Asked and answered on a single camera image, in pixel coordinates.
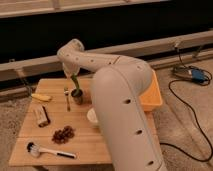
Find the green pepper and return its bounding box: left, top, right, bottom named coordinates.
left=71, top=74, right=80, bottom=96

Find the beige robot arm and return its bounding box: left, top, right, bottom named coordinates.
left=57, top=39, right=167, bottom=171

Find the metal cup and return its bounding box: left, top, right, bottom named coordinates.
left=71, top=89, right=83, bottom=105

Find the metal spoon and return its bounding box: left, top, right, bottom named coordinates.
left=64, top=87, right=71, bottom=111

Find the white bowl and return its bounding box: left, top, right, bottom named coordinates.
left=87, top=108, right=99, bottom=126

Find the brown wooden block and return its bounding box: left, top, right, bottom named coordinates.
left=33, top=105, right=50, bottom=127

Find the bunch of brown grapes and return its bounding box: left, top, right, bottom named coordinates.
left=52, top=126, right=74, bottom=144

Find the yellow plastic tub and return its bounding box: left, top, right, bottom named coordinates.
left=140, top=72, right=163, bottom=112

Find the white dish brush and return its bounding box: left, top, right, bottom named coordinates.
left=27, top=142, right=77, bottom=159

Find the blue power adapter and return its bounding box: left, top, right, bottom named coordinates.
left=172, top=66, right=208, bottom=83

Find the black cable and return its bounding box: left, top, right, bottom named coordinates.
left=159, top=46, right=213, bottom=163

